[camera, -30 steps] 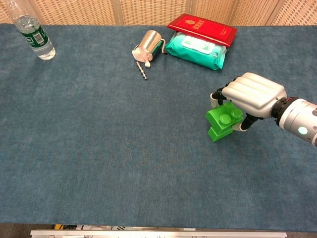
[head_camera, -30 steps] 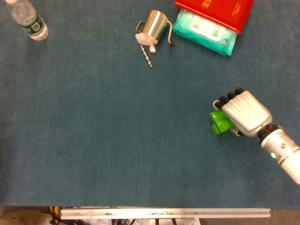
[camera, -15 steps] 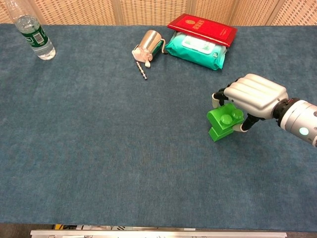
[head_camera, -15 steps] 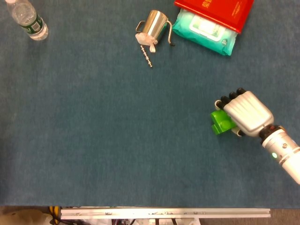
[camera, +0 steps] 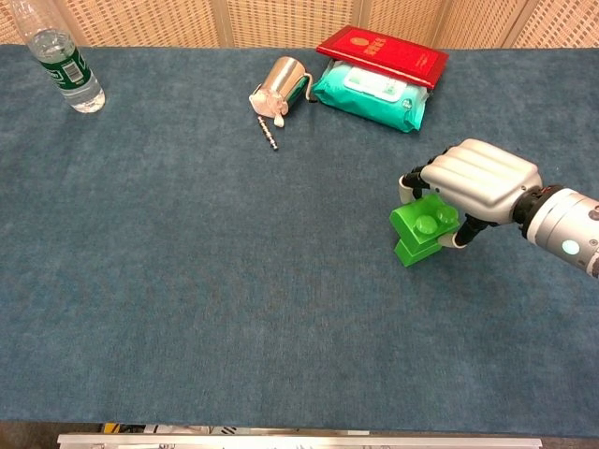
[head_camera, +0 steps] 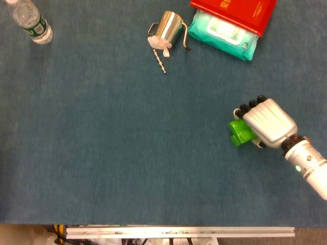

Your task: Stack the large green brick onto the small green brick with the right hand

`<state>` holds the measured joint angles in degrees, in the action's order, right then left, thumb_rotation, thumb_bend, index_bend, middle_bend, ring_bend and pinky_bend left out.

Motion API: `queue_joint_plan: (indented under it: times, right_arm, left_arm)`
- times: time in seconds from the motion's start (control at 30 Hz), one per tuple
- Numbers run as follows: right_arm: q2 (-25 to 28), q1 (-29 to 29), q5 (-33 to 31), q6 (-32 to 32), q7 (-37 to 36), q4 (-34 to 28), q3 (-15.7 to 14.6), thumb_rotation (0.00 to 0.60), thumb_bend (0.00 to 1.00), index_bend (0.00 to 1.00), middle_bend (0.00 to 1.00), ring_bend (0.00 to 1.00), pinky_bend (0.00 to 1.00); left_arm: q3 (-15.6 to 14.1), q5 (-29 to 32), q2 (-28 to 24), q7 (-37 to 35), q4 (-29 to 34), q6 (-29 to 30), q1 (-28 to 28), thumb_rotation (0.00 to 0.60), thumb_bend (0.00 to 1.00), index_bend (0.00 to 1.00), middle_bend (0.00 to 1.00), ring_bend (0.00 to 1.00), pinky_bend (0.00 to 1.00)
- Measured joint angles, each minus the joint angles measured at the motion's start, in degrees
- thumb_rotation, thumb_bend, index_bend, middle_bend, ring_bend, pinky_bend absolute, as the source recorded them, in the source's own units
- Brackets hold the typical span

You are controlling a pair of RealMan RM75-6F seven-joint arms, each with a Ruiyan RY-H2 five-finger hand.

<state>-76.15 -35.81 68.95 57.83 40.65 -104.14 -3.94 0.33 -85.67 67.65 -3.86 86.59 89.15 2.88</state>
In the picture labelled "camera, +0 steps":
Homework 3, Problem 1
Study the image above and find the blue table cloth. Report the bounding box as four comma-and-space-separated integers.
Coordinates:
0, 44, 599, 439

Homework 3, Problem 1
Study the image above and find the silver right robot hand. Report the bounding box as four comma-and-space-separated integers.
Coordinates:
398, 138, 544, 250

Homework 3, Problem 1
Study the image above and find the stainless steel cup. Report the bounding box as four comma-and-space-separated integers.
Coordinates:
249, 56, 318, 118

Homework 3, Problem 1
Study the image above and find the woven beige folding screen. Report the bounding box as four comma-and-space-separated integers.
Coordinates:
0, 0, 599, 50

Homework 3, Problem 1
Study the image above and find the red hardcover book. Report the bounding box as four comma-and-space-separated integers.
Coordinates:
315, 25, 450, 91

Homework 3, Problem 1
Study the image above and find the large green building block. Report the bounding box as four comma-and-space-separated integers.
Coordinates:
389, 195, 461, 253

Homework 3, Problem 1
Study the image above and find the small green building block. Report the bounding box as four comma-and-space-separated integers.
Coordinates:
394, 238, 445, 268

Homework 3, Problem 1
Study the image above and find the ridged metal rod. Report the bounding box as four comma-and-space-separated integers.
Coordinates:
256, 116, 281, 152

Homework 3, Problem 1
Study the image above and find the clear plastic water bottle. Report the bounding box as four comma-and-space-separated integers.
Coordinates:
9, 0, 107, 114

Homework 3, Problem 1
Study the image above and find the teal wet wipes pack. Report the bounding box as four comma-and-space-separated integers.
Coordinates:
312, 60, 430, 136

